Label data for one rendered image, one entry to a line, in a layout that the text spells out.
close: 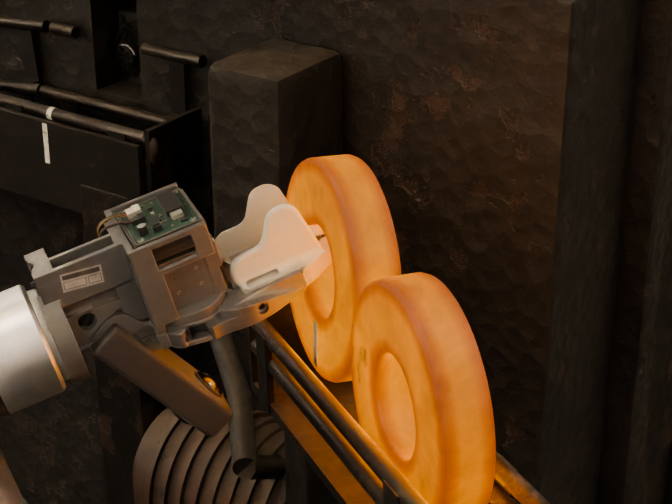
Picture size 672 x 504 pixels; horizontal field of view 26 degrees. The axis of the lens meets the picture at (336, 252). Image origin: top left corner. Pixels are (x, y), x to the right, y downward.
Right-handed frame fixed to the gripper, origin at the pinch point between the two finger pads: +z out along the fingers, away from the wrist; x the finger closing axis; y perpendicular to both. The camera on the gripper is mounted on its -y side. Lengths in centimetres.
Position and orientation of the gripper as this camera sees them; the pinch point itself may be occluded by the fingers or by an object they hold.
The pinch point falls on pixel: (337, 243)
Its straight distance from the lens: 99.3
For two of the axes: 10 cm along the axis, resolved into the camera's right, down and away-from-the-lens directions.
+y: -2.4, -8.3, -5.0
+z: 9.0, -3.8, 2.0
